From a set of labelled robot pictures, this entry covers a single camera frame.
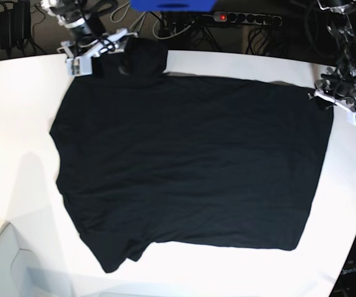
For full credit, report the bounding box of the white power strip red switch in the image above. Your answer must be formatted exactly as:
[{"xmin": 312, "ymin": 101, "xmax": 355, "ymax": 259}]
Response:
[{"xmin": 213, "ymin": 12, "xmax": 283, "ymax": 27}]

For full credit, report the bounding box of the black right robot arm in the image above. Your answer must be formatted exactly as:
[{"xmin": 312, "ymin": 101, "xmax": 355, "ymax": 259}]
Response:
[{"xmin": 41, "ymin": 1, "xmax": 117, "ymax": 54}]

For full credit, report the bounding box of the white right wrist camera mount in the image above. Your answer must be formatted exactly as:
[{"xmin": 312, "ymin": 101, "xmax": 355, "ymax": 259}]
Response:
[{"xmin": 57, "ymin": 28, "xmax": 138, "ymax": 77}]

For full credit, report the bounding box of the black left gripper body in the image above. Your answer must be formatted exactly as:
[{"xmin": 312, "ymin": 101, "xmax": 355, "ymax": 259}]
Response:
[{"xmin": 315, "ymin": 67, "xmax": 356, "ymax": 107}]

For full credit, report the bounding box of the grey bin at table corner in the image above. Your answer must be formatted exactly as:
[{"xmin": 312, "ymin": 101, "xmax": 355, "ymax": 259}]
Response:
[{"xmin": 0, "ymin": 223, "xmax": 74, "ymax": 296}]

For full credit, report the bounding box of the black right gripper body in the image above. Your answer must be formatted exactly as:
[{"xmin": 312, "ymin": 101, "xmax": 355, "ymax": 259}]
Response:
[{"xmin": 71, "ymin": 26, "xmax": 109, "ymax": 54}]

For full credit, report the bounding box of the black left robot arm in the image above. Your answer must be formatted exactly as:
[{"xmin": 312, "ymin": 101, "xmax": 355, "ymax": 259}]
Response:
[{"xmin": 305, "ymin": 1, "xmax": 356, "ymax": 111}]

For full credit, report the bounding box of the black device on floor left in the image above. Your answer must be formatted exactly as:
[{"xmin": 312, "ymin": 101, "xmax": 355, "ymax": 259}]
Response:
[{"xmin": 0, "ymin": 1, "xmax": 31, "ymax": 51}]

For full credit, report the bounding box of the blue box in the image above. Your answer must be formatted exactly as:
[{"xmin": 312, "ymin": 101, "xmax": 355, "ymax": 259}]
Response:
[{"xmin": 130, "ymin": 0, "xmax": 216, "ymax": 12}]

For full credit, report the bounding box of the black t-shirt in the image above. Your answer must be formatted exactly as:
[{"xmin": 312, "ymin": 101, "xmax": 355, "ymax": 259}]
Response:
[{"xmin": 50, "ymin": 39, "xmax": 334, "ymax": 273}]

